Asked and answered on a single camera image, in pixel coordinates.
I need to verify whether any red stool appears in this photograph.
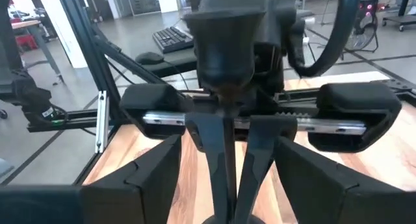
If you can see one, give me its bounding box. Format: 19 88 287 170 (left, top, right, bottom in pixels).
14 34 39 52

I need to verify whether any black computer with pink lights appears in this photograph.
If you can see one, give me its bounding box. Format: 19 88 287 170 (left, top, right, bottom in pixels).
357 0 380 19

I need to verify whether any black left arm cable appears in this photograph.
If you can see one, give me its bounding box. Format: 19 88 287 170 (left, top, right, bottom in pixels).
287 0 362 79

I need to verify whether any black aluminium rig frame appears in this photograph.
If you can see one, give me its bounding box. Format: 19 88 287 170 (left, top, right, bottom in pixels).
25 0 416 186

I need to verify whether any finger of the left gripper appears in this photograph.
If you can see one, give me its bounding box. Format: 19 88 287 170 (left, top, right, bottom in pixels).
233 115 299 224
184 112 228 224

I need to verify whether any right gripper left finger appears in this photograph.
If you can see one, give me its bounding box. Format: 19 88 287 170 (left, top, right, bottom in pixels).
80 134 183 224

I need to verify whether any silver aluminium bracket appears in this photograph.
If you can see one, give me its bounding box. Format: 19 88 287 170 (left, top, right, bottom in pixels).
94 90 111 154

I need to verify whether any black device with white sticker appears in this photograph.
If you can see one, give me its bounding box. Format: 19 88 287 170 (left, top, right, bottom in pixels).
9 70 70 127

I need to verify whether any black computer keyboard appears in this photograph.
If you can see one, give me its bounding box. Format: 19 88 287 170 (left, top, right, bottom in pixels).
151 25 196 55

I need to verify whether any tall black candlestick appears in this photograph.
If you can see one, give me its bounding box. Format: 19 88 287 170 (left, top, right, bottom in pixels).
182 8 267 224

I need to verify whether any black wheeled dolly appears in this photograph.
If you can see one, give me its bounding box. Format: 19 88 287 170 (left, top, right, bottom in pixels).
382 13 416 32

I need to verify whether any wooden top work table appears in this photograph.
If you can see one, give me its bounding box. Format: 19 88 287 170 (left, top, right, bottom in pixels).
9 19 64 85

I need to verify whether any black floor fan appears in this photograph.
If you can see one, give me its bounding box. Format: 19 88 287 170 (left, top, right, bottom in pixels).
343 11 380 61

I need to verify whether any black computer mouse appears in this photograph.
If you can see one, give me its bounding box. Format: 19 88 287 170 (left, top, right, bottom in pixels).
135 51 166 66

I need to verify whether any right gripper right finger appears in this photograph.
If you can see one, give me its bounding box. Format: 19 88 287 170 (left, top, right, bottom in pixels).
274 135 416 224

